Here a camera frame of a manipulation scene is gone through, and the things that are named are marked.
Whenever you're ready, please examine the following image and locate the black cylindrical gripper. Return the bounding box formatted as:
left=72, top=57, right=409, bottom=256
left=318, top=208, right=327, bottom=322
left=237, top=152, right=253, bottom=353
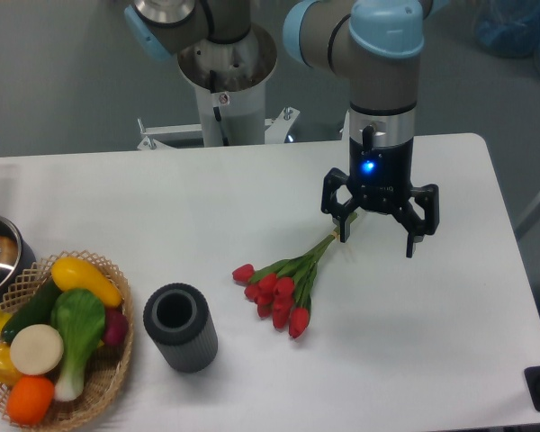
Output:
left=320, top=139, right=439, bottom=258

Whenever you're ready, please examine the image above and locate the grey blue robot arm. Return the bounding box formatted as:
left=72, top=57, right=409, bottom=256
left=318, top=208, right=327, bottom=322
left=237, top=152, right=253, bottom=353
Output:
left=124, top=1, right=442, bottom=250

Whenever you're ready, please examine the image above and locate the red tulip bouquet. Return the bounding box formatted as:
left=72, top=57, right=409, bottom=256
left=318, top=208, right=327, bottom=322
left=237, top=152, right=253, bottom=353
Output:
left=231, top=227, right=342, bottom=339

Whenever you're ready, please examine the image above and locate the blue plastic bag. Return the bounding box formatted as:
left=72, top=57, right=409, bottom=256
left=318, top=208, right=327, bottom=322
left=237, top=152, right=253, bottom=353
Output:
left=472, top=1, right=540, bottom=74

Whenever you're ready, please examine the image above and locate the dark grey ribbed vase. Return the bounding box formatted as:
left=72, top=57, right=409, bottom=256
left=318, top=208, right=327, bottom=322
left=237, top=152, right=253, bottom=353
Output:
left=143, top=283, right=218, bottom=374

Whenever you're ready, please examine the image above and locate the purple red onion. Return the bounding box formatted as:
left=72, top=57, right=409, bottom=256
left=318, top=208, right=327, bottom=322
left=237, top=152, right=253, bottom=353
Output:
left=102, top=309, right=129, bottom=347

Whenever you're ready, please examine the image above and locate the yellow squash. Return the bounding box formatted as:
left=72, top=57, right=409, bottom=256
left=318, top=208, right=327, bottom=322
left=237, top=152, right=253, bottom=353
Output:
left=50, top=256, right=122, bottom=308

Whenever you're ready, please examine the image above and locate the green bok choy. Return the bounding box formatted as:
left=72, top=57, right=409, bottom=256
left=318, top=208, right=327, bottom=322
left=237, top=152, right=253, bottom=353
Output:
left=50, top=288, right=105, bottom=402

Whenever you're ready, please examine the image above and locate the woven wicker basket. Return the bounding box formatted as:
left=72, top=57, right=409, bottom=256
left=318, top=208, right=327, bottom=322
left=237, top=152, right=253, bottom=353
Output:
left=0, top=251, right=134, bottom=431

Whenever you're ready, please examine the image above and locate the dark green cucumber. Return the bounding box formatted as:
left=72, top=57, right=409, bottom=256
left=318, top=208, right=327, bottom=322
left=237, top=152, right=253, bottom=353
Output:
left=0, top=279, right=62, bottom=344

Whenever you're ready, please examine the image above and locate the round white radish slice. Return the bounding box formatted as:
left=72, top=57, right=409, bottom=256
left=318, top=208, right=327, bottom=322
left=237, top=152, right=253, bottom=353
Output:
left=10, top=324, right=64, bottom=375

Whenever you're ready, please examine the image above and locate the orange fruit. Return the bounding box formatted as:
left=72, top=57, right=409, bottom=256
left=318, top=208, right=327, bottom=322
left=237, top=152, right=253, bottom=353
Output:
left=6, top=375, right=54, bottom=426

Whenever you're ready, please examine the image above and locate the yellow bell pepper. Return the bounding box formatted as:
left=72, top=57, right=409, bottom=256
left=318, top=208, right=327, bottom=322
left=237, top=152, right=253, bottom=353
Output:
left=0, top=342, right=23, bottom=387

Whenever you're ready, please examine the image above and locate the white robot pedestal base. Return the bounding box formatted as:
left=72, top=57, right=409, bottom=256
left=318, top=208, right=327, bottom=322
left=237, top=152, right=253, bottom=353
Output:
left=138, top=23, right=300, bottom=150

